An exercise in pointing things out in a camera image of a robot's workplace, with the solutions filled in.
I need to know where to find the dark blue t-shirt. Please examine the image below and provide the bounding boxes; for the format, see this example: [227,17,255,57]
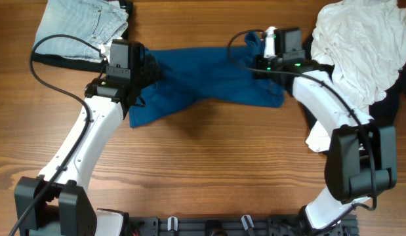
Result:
[129,47,285,128]

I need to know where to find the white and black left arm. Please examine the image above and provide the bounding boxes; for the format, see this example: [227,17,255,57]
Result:
[10,39,160,235]

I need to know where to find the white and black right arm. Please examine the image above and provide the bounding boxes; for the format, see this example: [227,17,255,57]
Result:
[254,27,397,235]

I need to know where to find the folded black garment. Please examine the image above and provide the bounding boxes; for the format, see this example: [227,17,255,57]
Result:
[31,0,134,73]

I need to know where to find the folded light blue jeans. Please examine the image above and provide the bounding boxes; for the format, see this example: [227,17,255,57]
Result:
[33,0,129,64]

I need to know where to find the crumpled white shirt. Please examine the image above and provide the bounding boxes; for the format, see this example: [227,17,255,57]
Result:
[304,0,406,153]

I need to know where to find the crumpled black garment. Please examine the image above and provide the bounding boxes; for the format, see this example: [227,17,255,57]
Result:
[302,34,406,129]

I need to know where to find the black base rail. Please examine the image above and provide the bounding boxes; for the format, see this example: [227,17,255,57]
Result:
[127,214,359,236]

